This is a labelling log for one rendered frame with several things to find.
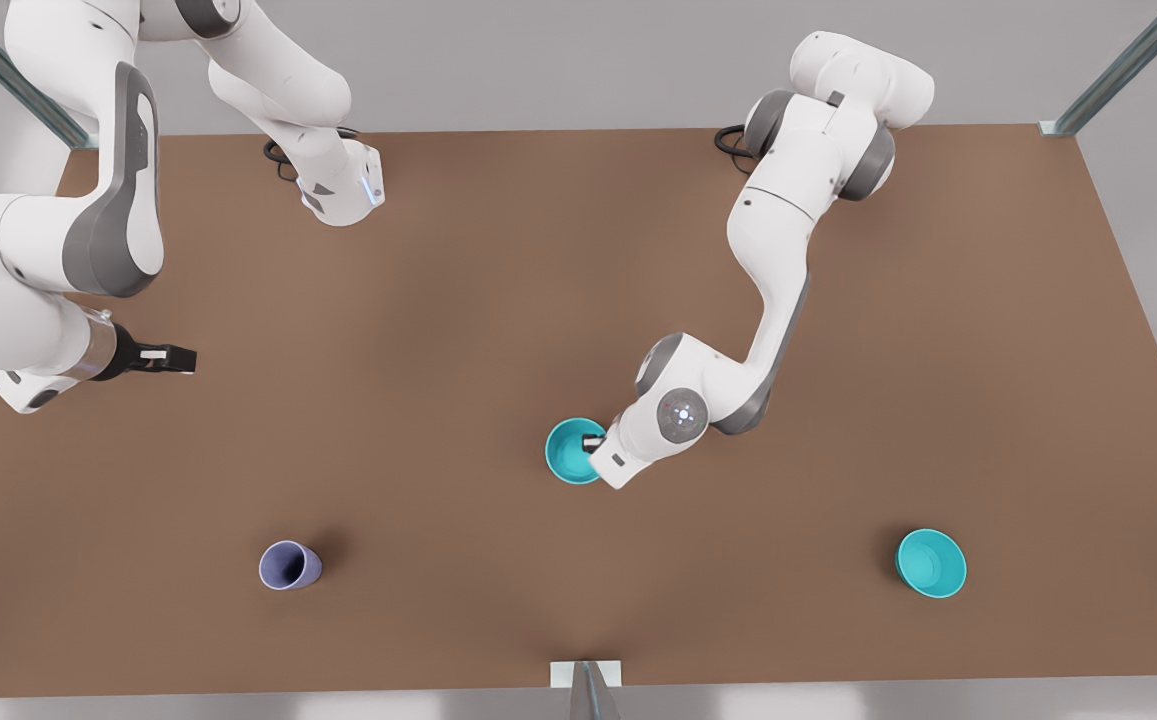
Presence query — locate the teal bowl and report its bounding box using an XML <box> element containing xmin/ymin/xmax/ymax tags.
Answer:
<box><xmin>545</xmin><ymin>418</ymin><xmax>607</xmax><ymax>486</ymax></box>
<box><xmin>894</xmin><ymin>528</ymin><xmax>968</xmax><ymax>600</ymax></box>

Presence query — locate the purple cup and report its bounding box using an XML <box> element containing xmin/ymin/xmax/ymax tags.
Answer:
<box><xmin>258</xmin><ymin>540</ymin><xmax>324</xmax><ymax>592</ymax></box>

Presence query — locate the silver frame post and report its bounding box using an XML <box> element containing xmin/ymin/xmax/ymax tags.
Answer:
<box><xmin>550</xmin><ymin>659</ymin><xmax>624</xmax><ymax>720</ymax></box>
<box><xmin>0</xmin><ymin>0</ymin><xmax>97</xmax><ymax>150</ymax></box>
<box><xmin>1037</xmin><ymin>0</ymin><xmax>1157</xmax><ymax>137</ymax></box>

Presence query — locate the black cable loop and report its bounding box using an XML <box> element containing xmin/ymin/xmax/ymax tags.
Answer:
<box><xmin>714</xmin><ymin>124</ymin><xmax>761</xmax><ymax>177</ymax></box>
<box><xmin>263</xmin><ymin>126</ymin><xmax>361</xmax><ymax>183</ymax></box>

